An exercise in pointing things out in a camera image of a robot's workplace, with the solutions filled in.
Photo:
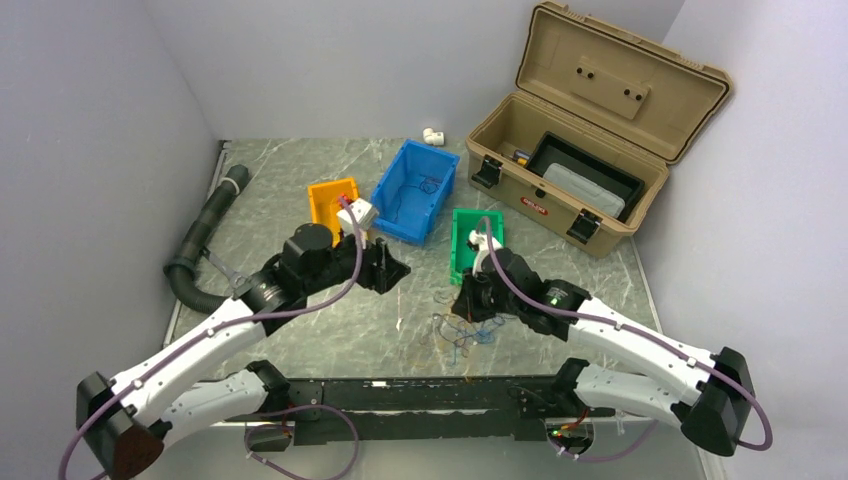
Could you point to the blue plastic bin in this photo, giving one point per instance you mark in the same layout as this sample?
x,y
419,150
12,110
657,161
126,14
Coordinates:
x,y
413,190

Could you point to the green plastic bin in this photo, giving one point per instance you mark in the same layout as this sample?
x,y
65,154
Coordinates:
x,y
464,223

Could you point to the white pipe elbow fitting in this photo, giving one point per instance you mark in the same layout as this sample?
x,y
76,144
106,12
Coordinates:
x,y
433,137

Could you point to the orange plastic bin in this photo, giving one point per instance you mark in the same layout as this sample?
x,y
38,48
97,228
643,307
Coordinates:
x,y
324,202

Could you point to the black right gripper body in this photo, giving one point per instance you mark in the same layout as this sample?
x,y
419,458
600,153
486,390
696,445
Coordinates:
x,y
481,300

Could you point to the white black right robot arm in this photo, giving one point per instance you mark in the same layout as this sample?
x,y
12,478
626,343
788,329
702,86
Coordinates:
x,y
706,395

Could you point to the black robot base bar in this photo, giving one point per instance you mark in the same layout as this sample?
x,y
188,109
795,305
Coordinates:
x,y
522,408

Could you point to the grey plastic case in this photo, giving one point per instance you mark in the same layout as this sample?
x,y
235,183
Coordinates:
x,y
585,190

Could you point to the black tool box tray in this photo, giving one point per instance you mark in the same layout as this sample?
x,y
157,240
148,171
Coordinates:
x,y
552,149

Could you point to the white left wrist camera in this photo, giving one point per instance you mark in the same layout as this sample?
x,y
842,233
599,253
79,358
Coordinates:
x,y
362,211

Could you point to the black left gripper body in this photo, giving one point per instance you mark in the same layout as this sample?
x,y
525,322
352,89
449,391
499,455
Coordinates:
x,y
367,275

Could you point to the silver wrench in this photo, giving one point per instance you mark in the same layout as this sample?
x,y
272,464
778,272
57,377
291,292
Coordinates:
x,y
235,278

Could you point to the tan tool box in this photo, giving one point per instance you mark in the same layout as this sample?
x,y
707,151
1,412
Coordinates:
x,y
626,99

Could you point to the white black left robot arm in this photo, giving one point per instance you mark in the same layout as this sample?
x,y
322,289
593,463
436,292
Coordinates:
x,y
128,420

